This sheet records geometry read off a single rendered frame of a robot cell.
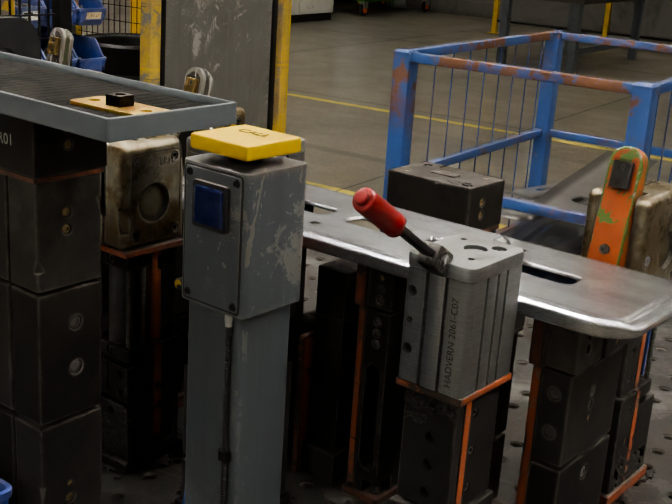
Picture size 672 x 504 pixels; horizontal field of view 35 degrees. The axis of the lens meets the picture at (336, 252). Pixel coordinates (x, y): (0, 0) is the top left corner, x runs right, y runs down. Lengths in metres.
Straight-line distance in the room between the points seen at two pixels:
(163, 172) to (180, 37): 3.35
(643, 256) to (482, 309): 0.32
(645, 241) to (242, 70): 3.84
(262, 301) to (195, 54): 3.81
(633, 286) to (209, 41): 3.75
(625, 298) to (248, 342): 0.38
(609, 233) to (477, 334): 0.31
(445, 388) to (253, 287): 0.20
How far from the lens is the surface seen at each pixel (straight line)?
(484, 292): 0.88
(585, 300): 1.00
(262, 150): 0.78
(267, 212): 0.79
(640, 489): 1.33
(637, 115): 2.95
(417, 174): 1.29
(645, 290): 1.05
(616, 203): 1.16
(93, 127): 0.83
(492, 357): 0.92
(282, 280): 0.82
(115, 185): 1.14
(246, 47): 4.88
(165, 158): 1.16
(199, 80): 1.52
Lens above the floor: 1.32
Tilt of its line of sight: 18 degrees down
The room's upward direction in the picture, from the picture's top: 4 degrees clockwise
